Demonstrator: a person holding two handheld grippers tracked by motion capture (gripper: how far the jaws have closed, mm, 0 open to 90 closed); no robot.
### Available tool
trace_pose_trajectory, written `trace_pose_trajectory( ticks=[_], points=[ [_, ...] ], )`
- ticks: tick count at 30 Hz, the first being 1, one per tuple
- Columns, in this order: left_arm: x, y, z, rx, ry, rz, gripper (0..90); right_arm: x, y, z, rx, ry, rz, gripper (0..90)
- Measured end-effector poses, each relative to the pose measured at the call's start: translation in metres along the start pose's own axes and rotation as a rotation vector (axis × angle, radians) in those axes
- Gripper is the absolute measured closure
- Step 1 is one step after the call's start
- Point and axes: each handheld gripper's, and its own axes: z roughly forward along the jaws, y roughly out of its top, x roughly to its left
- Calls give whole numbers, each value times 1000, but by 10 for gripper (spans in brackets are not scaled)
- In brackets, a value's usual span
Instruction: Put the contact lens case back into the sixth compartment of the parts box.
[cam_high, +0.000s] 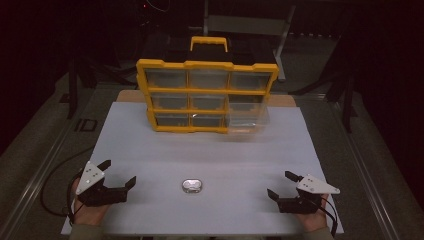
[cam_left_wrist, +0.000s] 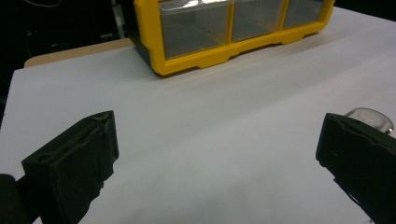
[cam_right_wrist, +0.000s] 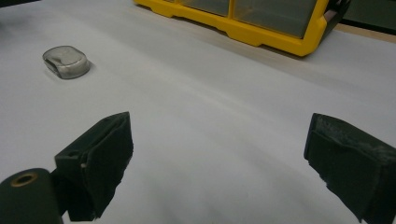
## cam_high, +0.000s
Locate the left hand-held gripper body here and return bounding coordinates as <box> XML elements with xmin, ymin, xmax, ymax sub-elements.
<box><xmin>75</xmin><ymin>160</ymin><xmax>128</xmax><ymax>208</ymax></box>

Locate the aluminium rail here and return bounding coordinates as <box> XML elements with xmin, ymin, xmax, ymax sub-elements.
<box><xmin>293</xmin><ymin>93</ymin><xmax>424</xmax><ymax>240</ymax></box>
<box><xmin>0</xmin><ymin>84</ymin><xmax>118</xmax><ymax>240</ymax></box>

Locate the white table sheet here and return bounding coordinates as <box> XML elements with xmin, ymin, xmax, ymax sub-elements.
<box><xmin>60</xmin><ymin>101</ymin><xmax>345</xmax><ymax>237</ymax></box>

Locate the person's left hand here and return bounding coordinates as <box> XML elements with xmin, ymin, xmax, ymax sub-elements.
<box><xmin>71</xmin><ymin>177</ymin><xmax>112</xmax><ymax>228</ymax></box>

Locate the person's right hand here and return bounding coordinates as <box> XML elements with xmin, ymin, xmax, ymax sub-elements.
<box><xmin>294</xmin><ymin>195</ymin><xmax>330</xmax><ymax>233</ymax></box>

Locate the black cable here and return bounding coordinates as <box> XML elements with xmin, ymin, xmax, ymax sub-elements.
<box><xmin>40</xmin><ymin>145</ymin><xmax>96</xmax><ymax>225</ymax></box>
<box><xmin>319</xmin><ymin>195</ymin><xmax>339</xmax><ymax>238</ymax></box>

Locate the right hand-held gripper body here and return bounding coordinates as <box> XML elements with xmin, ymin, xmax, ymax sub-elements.
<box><xmin>277</xmin><ymin>173</ymin><xmax>341</xmax><ymax>215</ymax></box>

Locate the clear plastic drawer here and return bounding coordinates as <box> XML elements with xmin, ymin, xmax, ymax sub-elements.
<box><xmin>223</xmin><ymin>95</ymin><xmax>271</xmax><ymax>135</ymax></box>

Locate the yellow drawer organizer cabinet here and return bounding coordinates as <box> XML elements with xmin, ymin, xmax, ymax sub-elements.
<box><xmin>135</xmin><ymin>35</ymin><xmax>280</xmax><ymax>135</ymax></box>

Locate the black stand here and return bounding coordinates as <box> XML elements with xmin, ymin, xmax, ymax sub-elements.
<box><xmin>58</xmin><ymin>54</ymin><xmax>141</xmax><ymax>120</ymax></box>
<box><xmin>288</xmin><ymin>31</ymin><xmax>359</xmax><ymax>134</ymax></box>

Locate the small silver metal piece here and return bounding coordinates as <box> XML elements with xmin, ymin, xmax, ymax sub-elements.
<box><xmin>181</xmin><ymin>178</ymin><xmax>204</xmax><ymax>195</ymax></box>

